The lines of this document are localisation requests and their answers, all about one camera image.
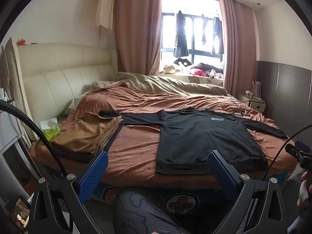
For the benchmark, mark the black and white plush toy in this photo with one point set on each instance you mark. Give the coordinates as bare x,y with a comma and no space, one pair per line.
182,62

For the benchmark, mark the pink curtain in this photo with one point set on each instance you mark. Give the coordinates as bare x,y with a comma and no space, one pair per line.
237,41
136,29

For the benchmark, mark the cartoon print bed sheet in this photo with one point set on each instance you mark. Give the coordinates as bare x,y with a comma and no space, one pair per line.
180,202

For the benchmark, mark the person's patterned trousers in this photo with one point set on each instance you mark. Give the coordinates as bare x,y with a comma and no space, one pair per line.
136,212

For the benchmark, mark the cream padded headboard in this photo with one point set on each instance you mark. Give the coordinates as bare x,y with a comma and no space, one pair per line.
61,78

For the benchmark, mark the small display screen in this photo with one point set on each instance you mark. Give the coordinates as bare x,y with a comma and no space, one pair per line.
20,212

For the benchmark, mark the pink clothes pile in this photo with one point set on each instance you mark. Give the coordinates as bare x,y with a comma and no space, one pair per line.
202,71

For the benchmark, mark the black long-sleeved shirt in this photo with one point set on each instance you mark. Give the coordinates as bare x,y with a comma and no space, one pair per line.
207,136

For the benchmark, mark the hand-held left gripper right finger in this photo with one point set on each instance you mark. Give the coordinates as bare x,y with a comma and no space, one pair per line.
221,173

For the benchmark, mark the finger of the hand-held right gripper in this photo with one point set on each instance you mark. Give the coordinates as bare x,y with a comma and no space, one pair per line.
295,150

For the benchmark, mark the dark wardrobe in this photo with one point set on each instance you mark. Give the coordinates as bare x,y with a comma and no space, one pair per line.
287,97

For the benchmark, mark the person's right hand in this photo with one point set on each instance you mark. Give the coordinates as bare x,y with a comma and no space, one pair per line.
307,190

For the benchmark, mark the green tissue pack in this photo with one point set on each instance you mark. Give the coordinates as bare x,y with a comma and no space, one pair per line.
51,131

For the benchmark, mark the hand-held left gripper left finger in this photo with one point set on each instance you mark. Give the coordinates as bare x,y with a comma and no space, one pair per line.
93,175

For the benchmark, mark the orange-brown blanket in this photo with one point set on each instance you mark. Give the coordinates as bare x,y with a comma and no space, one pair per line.
136,148

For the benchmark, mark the beige duvet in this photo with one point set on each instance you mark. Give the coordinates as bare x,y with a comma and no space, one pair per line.
170,82

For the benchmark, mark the printed window seat cushion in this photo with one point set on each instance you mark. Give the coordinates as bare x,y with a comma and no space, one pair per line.
195,80

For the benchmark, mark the cream pillow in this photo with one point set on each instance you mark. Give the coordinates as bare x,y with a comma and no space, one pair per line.
75,104

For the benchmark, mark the small red ornament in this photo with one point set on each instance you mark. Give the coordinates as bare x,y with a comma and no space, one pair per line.
22,42

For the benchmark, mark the white slatted panel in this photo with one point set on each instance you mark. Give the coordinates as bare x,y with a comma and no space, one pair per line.
9,131

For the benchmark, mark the window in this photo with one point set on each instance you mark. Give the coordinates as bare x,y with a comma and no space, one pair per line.
195,29

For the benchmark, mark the cream hanging cloth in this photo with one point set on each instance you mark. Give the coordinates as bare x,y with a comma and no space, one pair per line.
104,7

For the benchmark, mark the tan folded garment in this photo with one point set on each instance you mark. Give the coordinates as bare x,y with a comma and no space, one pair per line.
82,134

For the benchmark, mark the white nightstand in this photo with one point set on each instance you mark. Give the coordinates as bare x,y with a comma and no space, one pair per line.
256,106

